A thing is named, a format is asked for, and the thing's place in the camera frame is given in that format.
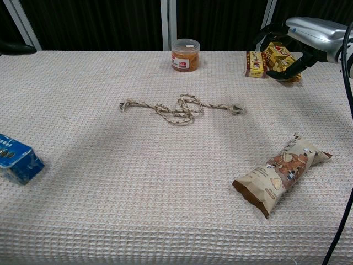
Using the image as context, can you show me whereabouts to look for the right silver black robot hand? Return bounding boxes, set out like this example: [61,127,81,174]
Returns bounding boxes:
[253,17,349,81]

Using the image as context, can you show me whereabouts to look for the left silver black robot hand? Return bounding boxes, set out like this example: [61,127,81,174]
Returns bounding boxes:
[0,40,38,56]

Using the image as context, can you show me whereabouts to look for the beige braided rope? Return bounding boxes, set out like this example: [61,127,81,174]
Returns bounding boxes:
[119,93,247,126]

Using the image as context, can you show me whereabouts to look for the brown snack box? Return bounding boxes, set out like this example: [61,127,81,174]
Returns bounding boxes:
[244,50,269,79]

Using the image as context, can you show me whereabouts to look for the black curtain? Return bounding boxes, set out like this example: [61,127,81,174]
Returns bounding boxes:
[0,0,353,52]

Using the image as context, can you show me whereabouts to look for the blue cookie box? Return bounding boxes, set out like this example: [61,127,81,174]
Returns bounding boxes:
[0,133,45,186]

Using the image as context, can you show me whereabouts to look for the clear plastic snack jar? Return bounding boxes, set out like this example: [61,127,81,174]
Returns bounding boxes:
[170,38,200,73]

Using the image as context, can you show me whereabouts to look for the beige nut snack bag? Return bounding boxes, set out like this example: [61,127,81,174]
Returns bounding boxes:
[232,133,333,219]

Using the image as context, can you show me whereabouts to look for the beige waffle tablecloth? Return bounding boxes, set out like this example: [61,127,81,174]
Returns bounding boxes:
[0,50,353,265]

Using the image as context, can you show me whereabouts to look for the white frame post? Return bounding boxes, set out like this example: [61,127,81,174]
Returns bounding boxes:
[160,0,178,51]
[255,0,278,51]
[2,0,42,51]

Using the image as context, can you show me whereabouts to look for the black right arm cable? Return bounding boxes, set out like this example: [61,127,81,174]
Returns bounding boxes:
[322,23,353,265]

